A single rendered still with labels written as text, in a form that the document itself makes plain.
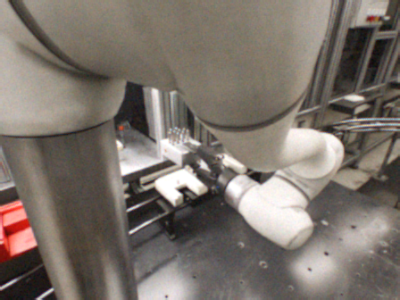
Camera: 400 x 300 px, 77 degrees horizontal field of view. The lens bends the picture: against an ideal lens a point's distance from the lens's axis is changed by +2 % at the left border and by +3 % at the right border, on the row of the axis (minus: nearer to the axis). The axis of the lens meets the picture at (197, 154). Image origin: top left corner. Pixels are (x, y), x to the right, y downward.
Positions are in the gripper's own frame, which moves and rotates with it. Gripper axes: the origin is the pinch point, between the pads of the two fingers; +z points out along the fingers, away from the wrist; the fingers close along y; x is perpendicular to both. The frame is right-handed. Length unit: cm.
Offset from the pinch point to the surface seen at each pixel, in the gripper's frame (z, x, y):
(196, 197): 0.1, -3.8, -20.5
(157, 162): 20.9, 1.0, -14.4
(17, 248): 3, 51, -12
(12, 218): 12, 50, -10
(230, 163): 6.1, -26.8, -16.8
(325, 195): -21, -65, -34
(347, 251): -43, -40, -32
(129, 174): 20.7, 13.6, -15.0
